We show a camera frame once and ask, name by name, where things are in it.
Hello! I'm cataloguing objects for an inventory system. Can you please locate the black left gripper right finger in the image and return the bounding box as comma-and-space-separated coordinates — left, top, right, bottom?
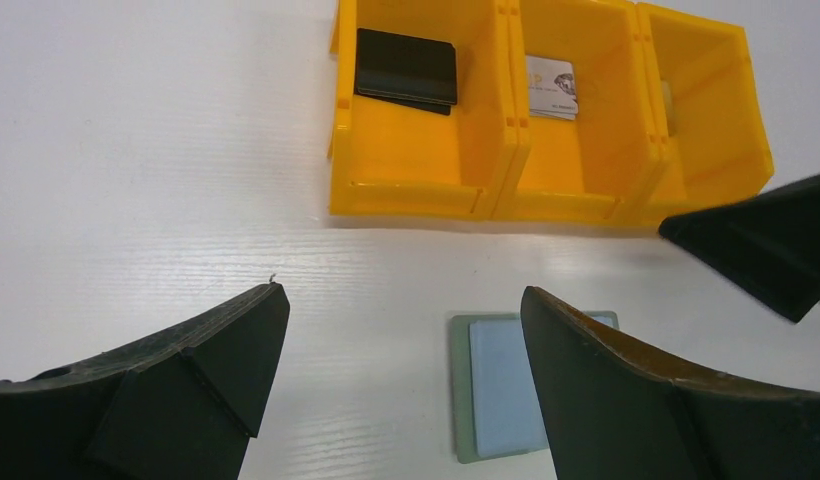
520, 286, 820, 479

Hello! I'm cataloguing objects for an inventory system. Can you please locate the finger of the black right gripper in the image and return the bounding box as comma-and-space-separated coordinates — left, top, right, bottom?
658, 173, 820, 323

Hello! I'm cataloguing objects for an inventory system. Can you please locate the green card holder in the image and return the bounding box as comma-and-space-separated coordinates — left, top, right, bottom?
447, 309, 620, 466

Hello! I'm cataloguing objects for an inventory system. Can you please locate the silver VIP card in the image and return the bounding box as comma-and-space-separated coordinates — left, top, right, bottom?
526, 55, 579, 120

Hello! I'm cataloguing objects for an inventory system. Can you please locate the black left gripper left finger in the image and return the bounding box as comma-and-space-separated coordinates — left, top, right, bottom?
0, 282, 290, 479

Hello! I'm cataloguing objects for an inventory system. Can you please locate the yellow three-compartment bin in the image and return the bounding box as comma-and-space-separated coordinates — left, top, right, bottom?
328, 1, 774, 228

